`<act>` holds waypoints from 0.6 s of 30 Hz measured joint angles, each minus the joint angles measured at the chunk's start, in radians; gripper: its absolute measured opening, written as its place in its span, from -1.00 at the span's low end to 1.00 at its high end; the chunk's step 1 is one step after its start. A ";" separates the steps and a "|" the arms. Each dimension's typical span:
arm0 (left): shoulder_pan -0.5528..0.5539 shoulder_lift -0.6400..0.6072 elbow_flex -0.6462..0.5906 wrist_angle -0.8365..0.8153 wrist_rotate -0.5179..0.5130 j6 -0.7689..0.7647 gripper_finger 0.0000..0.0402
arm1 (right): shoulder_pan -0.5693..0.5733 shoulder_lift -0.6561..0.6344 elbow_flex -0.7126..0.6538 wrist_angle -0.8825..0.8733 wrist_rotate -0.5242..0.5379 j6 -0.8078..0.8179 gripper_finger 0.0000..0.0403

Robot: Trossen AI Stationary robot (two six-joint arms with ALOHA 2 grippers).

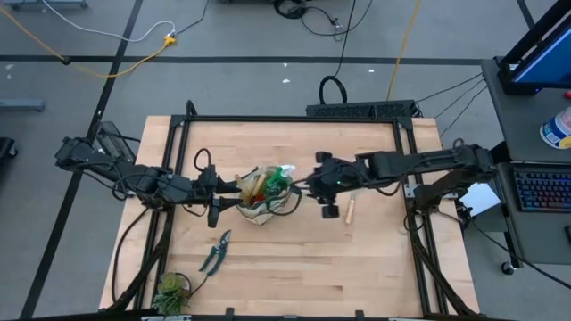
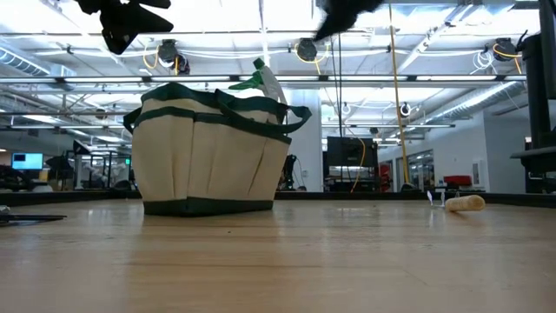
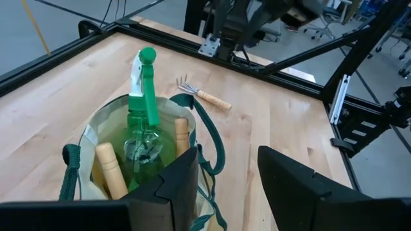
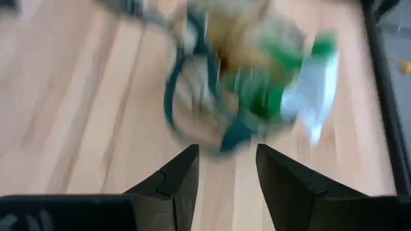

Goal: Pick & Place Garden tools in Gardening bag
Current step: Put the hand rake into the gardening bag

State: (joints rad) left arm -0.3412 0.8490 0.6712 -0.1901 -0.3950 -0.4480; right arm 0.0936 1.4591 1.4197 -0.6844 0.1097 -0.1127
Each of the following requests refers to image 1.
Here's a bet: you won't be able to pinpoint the black coiled floor cable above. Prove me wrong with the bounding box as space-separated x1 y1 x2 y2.
271 0 344 41

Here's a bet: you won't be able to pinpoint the backlit computer keyboard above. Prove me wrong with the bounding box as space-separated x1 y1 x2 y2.
512 168 571 213

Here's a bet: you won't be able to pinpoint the black floor object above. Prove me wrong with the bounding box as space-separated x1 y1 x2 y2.
0 136 19 160

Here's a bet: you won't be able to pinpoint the dark grey wheeled desk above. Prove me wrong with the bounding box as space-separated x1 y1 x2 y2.
463 160 571 276

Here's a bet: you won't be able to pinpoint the large black rig monitor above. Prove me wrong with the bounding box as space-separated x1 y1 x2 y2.
496 0 571 97

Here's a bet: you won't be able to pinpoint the green succulent plant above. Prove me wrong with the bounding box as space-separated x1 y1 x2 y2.
151 271 194 317

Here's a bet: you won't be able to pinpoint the yellow hanging cable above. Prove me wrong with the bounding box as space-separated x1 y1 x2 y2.
385 0 423 102

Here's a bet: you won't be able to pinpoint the black aluminium table frame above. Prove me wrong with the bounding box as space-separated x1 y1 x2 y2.
100 100 481 321

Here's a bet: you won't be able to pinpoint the grey floor bar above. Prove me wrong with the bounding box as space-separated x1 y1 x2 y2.
0 97 46 112

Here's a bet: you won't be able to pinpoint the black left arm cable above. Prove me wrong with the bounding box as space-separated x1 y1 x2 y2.
192 147 214 179

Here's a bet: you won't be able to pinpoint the green-handled pruning shears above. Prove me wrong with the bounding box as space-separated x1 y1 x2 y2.
198 229 233 277

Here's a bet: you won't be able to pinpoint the black looped floor cable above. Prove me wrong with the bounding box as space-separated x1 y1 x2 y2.
318 0 358 106

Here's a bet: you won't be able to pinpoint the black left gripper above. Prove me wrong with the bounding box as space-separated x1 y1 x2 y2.
192 167 245 210

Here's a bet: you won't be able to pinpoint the white paper sheet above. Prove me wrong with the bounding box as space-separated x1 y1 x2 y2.
459 182 503 218

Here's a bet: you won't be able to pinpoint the short wooden-handled garden tool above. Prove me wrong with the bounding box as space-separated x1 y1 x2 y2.
344 192 357 226

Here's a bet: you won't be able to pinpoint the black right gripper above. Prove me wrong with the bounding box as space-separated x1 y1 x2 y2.
290 158 371 202

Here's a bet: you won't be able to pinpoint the grey cart base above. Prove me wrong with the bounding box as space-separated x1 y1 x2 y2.
2 0 89 11

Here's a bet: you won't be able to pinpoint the green plastic spray bottle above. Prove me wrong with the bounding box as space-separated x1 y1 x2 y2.
266 164 296 197

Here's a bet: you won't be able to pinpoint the cream canvas green-trimmed gardening bag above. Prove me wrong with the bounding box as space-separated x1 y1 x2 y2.
235 164 304 226

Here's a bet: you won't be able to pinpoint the wooden-handled garden rake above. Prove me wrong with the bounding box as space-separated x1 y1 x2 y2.
252 172 268 202

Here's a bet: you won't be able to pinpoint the grey side table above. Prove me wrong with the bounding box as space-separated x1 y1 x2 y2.
480 57 571 164

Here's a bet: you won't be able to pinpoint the white floor cable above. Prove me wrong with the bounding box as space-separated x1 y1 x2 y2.
42 0 176 44

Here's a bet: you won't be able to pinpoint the yellow floor extension cable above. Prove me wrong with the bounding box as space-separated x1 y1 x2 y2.
0 6 178 80

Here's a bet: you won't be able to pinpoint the blue and white container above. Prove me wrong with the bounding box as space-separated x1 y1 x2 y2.
539 105 571 151

